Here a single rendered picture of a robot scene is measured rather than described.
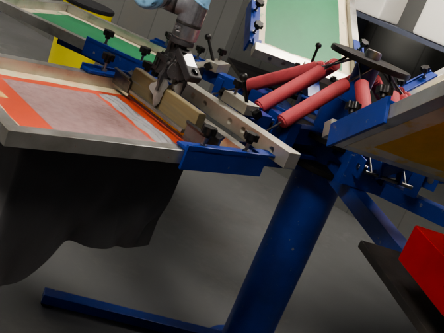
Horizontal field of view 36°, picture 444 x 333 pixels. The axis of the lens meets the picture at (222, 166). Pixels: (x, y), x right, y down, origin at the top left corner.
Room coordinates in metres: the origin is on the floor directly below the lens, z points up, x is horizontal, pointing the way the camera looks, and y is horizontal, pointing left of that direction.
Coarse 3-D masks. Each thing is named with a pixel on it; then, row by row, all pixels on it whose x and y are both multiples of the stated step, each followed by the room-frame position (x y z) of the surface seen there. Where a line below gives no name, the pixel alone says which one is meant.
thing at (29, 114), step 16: (16, 112) 1.59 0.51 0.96; (32, 112) 1.64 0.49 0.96; (48, 112) 1.68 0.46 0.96; (64, 112) 1.73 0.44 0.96; (80, 112) 1.79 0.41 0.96; (48, 128) 1.57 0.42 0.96; (64, 128) 1.61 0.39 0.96; (80, 128) 1.66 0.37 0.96; (96, 128) 1.71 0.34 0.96; (112, 128) 1.76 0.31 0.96; (128, 128) 1.82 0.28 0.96; (160, 128) 1.94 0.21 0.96; (176, 144) 1.85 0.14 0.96
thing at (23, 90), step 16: (0, 80) 1.79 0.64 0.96; (16, 80) 1.84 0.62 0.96; (32, 80) 1.91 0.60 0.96; (16, 96) 1.70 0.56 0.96; (32, 96) 1.76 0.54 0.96; (48, 96) 1.81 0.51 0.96; (64, 96) 1.87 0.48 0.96; (80, 96) 1.93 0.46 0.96; (96, 96) 2.00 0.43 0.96; (96, 112) 1.85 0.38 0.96; (112, 112) 1.91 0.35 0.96; (144, 112) 2.04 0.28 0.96
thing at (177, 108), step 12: (144, 72) 2.09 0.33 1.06; (132, 84) 2.10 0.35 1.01; (144, 84) 2.06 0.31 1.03; (144, 96) 2.05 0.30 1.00; (168, 96) 1.97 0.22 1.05; (180, 96) 1.97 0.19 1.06; (168, 108) 1.95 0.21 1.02; (180, 108) 1.92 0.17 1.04; (192, 108) 1.89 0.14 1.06; (180, 120) 1.91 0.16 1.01; (192, 120) 1.87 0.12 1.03; (204, 120) 1.88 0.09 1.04
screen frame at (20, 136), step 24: (24, 72) 1.95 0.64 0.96; (48, 72) 2.00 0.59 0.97; (72, 72) 2.05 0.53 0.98; (0, 120) 1.40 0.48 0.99; (24, 144) 1.39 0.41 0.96; (48, 144) 1.43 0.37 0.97; (72, 144) 1.48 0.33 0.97; (96, 144) 1.52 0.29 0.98; (120, 144) 1.57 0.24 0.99; (144, 144) 1.63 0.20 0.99; (168, 144) 1.71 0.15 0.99; (240, 144) 1.99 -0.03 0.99
